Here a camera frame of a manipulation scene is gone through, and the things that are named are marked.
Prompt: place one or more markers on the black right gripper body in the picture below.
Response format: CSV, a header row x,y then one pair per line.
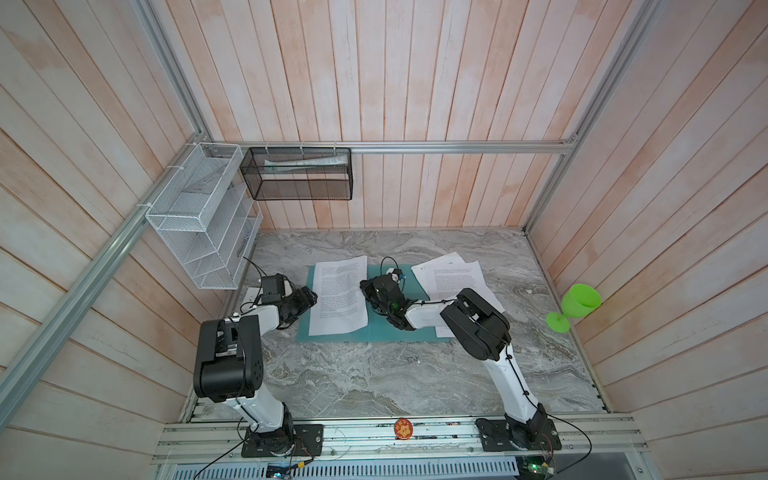
x,y
371,294

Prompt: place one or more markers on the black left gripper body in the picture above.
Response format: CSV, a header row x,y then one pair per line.
x,y
298,304

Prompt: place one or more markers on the printed paper sheet top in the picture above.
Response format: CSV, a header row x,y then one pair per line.
x,y
341,307

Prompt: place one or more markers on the printed paper sheet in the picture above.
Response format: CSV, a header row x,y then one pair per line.
x,y
341,307
420,271
446,282

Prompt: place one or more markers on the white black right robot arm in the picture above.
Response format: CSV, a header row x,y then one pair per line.
x,y
483,332

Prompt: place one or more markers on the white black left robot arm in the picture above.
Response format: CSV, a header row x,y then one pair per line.
x,y
230,370

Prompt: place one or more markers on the printed paper sheet middle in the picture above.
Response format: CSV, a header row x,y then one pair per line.
x,y
446,282

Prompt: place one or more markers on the printed paper sheet bottom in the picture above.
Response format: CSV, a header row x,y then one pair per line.
x,y
420,271

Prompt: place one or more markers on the red round sticker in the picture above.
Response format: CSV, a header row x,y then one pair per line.
x,y
403,429

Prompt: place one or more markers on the green plastic goblet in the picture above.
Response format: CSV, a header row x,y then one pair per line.
x,y
579,301

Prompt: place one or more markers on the white wire mesh shelf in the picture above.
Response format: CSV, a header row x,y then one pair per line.
x,y
205,218

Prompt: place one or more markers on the black wire mesh basket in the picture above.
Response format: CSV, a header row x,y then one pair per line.
x,y
298,173

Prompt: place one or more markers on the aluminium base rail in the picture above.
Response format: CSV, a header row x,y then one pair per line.
x,y
374,438

